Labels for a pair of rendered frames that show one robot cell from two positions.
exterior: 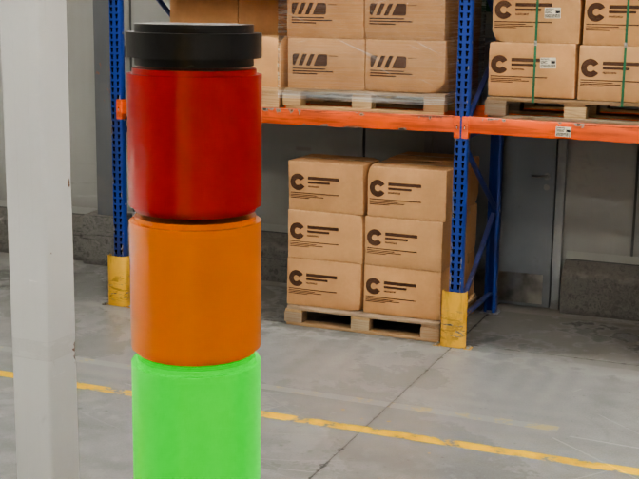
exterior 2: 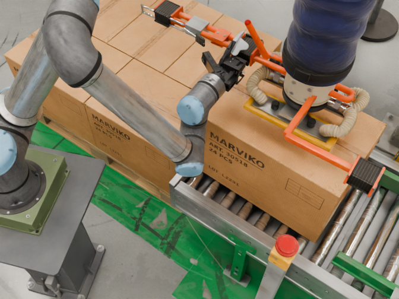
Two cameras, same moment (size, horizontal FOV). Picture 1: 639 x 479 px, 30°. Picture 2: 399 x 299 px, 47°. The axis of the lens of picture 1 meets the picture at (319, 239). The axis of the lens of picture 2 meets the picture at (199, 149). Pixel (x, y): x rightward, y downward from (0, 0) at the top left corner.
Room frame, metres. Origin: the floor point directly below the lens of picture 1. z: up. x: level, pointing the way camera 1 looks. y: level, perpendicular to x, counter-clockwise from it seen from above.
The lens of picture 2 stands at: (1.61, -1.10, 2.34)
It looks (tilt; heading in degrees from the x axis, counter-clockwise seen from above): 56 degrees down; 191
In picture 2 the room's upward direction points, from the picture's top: 1 degrees clockwise
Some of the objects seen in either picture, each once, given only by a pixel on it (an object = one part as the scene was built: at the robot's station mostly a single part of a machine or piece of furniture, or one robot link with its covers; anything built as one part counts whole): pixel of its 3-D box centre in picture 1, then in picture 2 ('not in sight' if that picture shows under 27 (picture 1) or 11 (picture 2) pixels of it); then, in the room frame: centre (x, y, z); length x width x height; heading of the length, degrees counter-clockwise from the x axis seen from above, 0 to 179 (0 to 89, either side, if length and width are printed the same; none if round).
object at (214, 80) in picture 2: not in sight; (211, 86); (0.58, -1.26, 1.20); 0.09 x 0.05 x 0.10; 68
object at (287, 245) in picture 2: not in sight; (286, 247); (1.02, -0.94, 1.02); 0.07 x 0.07 x 0.04
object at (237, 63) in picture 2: not in sight; (226, 72); (0.51, -1.22, 1.20); 0.12 x 0.09 x 0.08; 158
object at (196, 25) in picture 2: not in sight; (197, 27); (0.30, -1.37, 1.19); 0.07 x 0.07 x 0.04; 68
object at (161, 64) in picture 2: not in sight; (148, 72); (-0.21, -1.77, 0.34); 1.20 x 1.00 x 0.40; 67
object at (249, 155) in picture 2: not in sight; (284, 149); (0.46, -0.96, 0.75); 0.60 x 0.40 x 0.40; 65
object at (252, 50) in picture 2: not in sight; (247, 49); (0.38, -1.17, 1.19); 0.10 x 0.08 x 0.06; 158
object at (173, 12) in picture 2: not in sight; (168, 12); (0.24, -1.49, 1.19); 0.08 x 0.07 x 0.05; 68
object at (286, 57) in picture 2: not in sight; (317, 54); (0.48, -0.94, 1.31); 0.23 x 0.23 x 0.04
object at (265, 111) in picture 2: not in sight; (292, 115); (0.57, -0.98, 1.09); 0.34 x 0.10 x 0.05; 68
